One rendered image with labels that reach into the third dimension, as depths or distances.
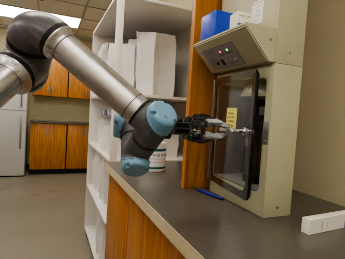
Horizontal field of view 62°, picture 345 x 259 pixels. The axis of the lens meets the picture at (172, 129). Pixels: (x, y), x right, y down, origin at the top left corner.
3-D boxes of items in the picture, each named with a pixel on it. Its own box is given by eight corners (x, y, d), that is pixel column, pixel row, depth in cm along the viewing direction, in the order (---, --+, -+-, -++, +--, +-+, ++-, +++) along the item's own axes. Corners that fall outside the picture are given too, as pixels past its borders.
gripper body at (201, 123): (208, 143, 85) (168, 141, 82) (198, 140, 94) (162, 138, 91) (210, 116, 85) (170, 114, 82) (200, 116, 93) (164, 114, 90)
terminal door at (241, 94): (210, 179, 116) (217, 78, 114) (248, 202, 87) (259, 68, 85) (208, 179, 116) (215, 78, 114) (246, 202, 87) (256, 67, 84)
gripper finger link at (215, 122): (235, 128, 89) (207, 128, 87) (227, 127, 95) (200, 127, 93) (235, 117, 89) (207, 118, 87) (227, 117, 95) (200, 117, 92)
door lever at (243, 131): (232, 133, 98) (232, 125, 98) (246, 135, 89) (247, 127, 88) (217, 132, 96) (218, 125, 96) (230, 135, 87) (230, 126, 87)
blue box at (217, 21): (222, 46, 111) (224, 22, 110) (238, 40, 101) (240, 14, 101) (199, 42, 107) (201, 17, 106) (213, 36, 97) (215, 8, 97)
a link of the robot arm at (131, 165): (132, 153, 68) (131, 118, 75) (115, 177, 76) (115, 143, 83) (161, 159, 72) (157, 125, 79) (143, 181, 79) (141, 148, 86)
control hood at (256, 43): (216, 74, 115) (218, 48, 115) (275, 62, 85) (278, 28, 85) (191, 70, 111) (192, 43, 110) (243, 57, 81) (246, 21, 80)
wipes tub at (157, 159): (159, 167, 162) (161, 140, 161) (168, 171, 150) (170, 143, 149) (137, 167, 157) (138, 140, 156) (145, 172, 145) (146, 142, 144)
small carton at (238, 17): (242, 36, 96) (243, 18, 95) (250, 32, 91) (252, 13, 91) (228, 34, 94) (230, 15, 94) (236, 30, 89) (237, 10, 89)
